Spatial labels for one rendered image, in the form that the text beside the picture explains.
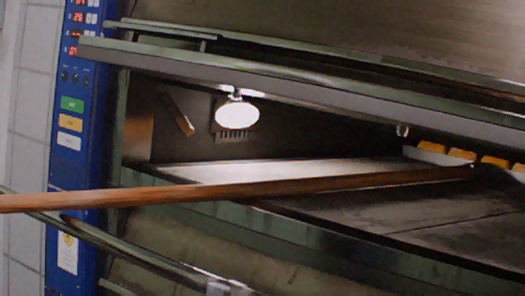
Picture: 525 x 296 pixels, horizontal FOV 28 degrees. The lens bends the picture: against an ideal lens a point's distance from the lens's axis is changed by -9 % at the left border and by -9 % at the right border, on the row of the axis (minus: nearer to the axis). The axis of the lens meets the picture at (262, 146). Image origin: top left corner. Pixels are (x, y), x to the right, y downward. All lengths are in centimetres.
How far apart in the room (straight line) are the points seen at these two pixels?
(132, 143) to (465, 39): 83
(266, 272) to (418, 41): 52
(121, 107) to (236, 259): 41
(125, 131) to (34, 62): 39
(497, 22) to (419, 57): 15
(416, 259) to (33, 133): 108
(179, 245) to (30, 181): 52
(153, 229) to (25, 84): 54
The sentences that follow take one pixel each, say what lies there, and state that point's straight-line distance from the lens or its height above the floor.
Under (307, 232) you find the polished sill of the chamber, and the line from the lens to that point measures 184.
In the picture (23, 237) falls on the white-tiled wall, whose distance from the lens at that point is 255.
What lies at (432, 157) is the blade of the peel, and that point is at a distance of 270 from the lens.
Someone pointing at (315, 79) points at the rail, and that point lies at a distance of 163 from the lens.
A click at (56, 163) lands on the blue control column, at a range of 234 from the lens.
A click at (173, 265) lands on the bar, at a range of 152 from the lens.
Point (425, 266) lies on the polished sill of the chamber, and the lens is 169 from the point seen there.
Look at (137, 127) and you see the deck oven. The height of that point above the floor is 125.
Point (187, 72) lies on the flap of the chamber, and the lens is 182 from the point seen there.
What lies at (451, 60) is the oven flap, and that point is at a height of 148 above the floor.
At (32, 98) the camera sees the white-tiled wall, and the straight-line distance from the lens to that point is 249.
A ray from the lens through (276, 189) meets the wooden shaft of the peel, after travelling 203.
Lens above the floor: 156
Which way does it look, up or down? 8 degrees down
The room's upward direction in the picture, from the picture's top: 6 degrees clockwise
